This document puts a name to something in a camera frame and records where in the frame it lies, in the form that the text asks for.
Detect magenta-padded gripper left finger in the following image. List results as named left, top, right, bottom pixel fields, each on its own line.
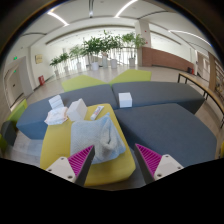
left=45, top=144, right=96, bottom=187

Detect row of potted plants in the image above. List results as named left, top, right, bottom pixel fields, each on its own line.
left=49, top=29, right=148, bottom=75

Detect lime green ottoman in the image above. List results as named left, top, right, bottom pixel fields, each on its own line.
left=61, top=74, right=108, bottom=93
left=109, top=68, right=153, bottom=86

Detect light blue towel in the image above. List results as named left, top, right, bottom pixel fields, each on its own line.
left=69, top=112, right=127, bottom=165

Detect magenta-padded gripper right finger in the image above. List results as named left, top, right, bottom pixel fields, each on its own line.
left=133, top=142, right=185, bottom=185

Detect strip ceiling lights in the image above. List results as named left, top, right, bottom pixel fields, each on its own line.
left=46, top=0, right=215, bottom=48

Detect long wooden table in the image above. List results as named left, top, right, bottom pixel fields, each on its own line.
left=177, top=71, right=224, bottom=130

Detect white cube box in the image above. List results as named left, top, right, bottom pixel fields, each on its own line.
left=118, top=91, right=133, bottom=109

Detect long grey sofa bench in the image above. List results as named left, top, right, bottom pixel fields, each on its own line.
left=111, top=80, right=206, bottom=115

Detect red bin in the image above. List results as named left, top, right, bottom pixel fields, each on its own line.
left=37, top=74, right=46, bottom=87

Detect stack of white boxes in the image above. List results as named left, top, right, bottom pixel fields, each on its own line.
left=48, top=94, right=65, bottom=111

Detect crumpled white cloth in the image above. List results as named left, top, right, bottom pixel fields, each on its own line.
left=43, top=106, right=70, bottom=127

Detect yellow wall picture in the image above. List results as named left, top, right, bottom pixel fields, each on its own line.
left=34, top=53, right=45, bottom=65

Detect dark grey cube stool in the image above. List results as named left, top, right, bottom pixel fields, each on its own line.
left=0, top=120, right=18, bottom=147

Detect wide grey sofa bench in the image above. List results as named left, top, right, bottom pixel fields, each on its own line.
left=114, top=102, right=218, bottom=168

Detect brown wooden counter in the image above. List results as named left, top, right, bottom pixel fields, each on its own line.
left=141, top=46, right=196, bottom=73

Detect white tube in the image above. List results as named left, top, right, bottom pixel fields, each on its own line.
left=90, top=105, right=105, bottom=121

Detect lime green bench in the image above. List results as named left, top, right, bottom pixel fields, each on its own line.
left=6, top=98, right=29, bottom=125

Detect tall white box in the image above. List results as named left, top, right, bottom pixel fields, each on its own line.
left=66, top=98, right=89, bottom=123

